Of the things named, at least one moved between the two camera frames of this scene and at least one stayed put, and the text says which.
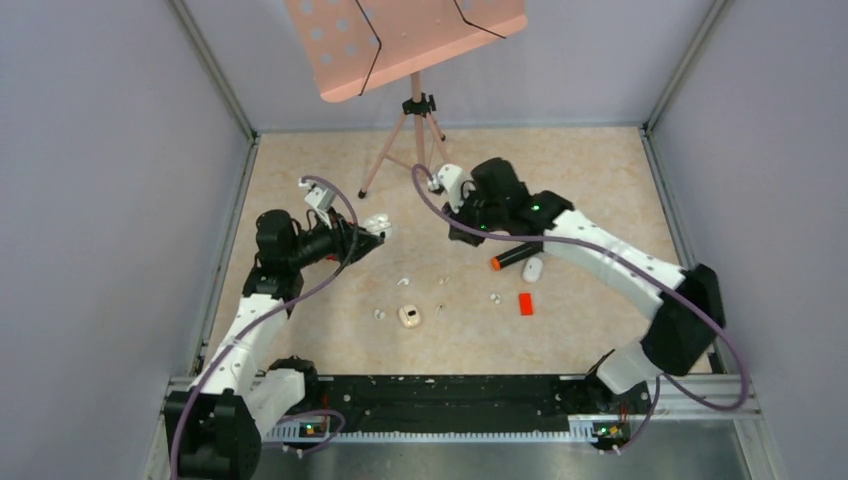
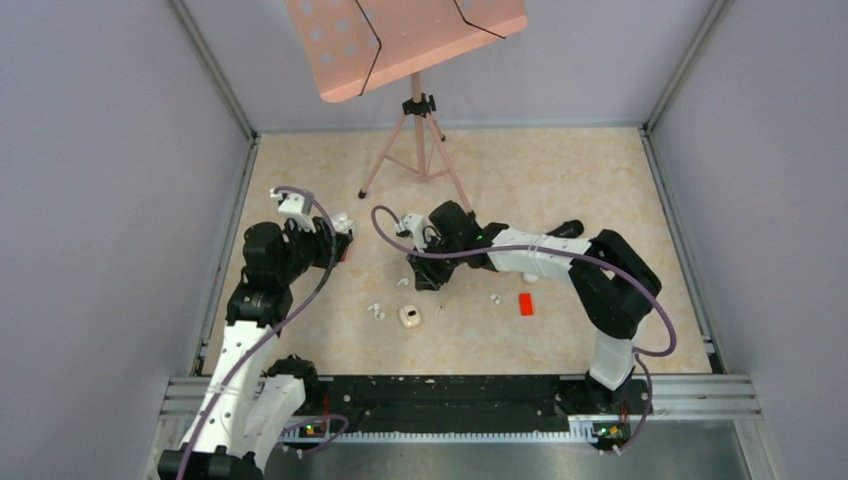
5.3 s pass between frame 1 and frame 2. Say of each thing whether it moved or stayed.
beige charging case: stayed
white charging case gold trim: moved
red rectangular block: stayed
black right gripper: moved
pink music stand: stayed
